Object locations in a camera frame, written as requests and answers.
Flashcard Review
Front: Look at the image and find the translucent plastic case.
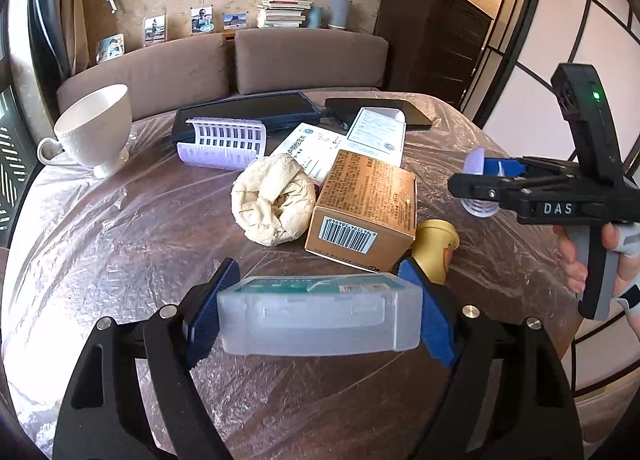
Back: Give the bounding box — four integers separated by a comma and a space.
217, 273, 423, 357

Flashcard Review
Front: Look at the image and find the brown cardboard box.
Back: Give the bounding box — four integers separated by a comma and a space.
305, 149, 416, 272

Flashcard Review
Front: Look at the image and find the paper towel wad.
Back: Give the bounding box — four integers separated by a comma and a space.
231, 154, 317, 247

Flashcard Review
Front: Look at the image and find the person right hand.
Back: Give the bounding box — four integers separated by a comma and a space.
552, 222, 640, 336

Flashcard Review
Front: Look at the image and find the white blue medicine box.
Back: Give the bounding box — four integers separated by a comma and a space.
341, 108, 406, 167

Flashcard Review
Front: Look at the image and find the clear plastic table cover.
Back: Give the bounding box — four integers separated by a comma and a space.
2, 98, 580, 459

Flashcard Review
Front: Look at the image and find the dark wooden cabinet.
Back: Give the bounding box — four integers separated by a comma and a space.
374, 0, 491, 107

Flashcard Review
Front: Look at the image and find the white paper screen divider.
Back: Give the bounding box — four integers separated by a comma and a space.
456, 0, 640, 396

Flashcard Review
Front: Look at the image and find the small white medicine box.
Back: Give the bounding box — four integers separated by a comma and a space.
273, 123, 345, 187

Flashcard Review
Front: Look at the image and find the dark blue tablet left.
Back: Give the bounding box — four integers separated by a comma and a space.
170, 91, 321, 144

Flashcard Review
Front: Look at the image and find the grey cylindrical speaker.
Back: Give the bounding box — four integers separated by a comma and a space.
328, 0, 352, 30

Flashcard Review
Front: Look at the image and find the small teal speaker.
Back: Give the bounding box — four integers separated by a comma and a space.
307, 6, 323, 29

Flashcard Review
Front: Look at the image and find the right brown sofa cushion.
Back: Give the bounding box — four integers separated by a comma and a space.
234, 28, 388, 94

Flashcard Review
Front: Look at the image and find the brown sofa cushion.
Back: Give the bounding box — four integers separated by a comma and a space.
234, 28, 388, 94
56, 34, 230, 120

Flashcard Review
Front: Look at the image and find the left brown sofa cushion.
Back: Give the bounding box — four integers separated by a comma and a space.
56, 34, 230, 120

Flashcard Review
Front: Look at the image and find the stack of books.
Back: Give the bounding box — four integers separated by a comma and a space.
257, 0, 312, 28

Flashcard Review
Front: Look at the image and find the leftmost photo card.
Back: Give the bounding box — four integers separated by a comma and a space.
96, 34, 125, 64

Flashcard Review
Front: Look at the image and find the framed landscape photo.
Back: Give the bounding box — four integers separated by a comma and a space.
222, 12, 247, 30

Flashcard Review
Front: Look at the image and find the standing photo card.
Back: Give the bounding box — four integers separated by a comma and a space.
143, 14, 167, 46

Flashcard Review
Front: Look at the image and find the framed photo of person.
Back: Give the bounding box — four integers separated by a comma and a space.
190, 5, 215, 35

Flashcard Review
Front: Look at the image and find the beige curtain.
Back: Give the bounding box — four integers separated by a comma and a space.
32, 0, 91, 80

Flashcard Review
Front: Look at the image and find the white cup with handle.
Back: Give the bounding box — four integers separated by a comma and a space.
37, 83, 132, 180

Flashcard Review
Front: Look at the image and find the white wall hook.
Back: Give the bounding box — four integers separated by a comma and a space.
106, 0, 118, 14

